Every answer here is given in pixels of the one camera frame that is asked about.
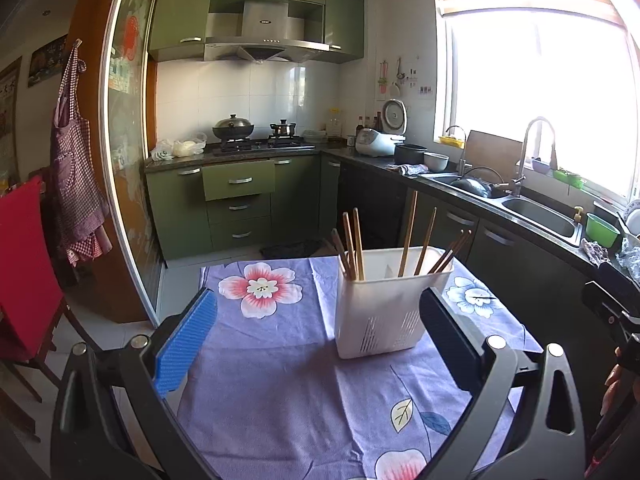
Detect purple floral tablecloth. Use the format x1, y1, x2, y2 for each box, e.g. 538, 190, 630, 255
175, 255, 546, 480

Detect red covered wooden chair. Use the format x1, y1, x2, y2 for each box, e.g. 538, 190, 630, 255
0, 175, 73, 441

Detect white slotted utensil holder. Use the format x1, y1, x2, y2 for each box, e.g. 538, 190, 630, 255
334, 246, 455, 360

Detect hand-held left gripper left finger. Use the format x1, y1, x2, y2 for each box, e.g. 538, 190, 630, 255
50, 287, 223, 480

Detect person's right hand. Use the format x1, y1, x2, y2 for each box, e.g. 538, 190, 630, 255
601, 347, 626, 413

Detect steel double sink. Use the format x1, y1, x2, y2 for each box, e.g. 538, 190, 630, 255
430, 172, 583, 246

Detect hanging wall utensils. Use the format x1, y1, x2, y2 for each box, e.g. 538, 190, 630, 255
377, 57, 406, 96

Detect green base cabinets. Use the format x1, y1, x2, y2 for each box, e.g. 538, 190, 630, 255
145, 152, 341, 261

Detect tall steel faucet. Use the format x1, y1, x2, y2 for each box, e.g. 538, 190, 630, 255
515, 116, 558, 196

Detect gas stove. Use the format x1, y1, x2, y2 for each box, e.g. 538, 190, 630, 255
215, 135, 313, 153

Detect wooden cutting board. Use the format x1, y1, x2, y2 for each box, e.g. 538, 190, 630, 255
466, 130, 523, 181

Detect grey dish rag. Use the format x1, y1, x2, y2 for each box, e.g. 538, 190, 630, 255
385, 162, 428, 177

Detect black wok with lid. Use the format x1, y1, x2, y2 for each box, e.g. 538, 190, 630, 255
212, 113, 255, 141

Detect dark sink cabinets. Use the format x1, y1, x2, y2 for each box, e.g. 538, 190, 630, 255
320, 152, 621, 311

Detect red checkered apron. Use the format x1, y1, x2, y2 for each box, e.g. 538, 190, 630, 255
50, 40, 111, 267

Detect glass sliding door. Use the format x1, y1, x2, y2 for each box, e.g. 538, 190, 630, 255
102, 0, 166, 326

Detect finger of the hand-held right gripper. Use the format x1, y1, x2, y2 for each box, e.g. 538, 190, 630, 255
581, 280, 640, 343

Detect white rice cooker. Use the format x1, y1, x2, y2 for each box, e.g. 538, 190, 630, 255
355, 99, 408, 157

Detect white plastic bags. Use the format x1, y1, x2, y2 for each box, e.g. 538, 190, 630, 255
150, 132, 208, 162

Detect small steel faucet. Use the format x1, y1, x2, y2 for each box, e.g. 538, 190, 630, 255
444, 125, 471, 176

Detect green plastic bowl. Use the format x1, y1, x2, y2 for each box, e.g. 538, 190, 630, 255
585, 213, 622, 248

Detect green tray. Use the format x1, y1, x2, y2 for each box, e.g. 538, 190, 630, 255
552, 167, 586, 190

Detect steel range hood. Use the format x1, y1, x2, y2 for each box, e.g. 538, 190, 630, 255
204, 0, 331, 64

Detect black pan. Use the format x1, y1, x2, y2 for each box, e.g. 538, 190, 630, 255
452, 176, 496, 198

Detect black cooker inner pot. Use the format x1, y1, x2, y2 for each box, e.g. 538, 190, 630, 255
394, 143, 428, 166

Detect wall poster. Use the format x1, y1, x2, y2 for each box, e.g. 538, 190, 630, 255
27, 35, 68, 88

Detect green wall cabinets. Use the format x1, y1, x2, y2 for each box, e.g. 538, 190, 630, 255
148, 0, 366, 64

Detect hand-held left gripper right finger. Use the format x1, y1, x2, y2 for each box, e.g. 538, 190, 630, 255
419, 286, 587, 480

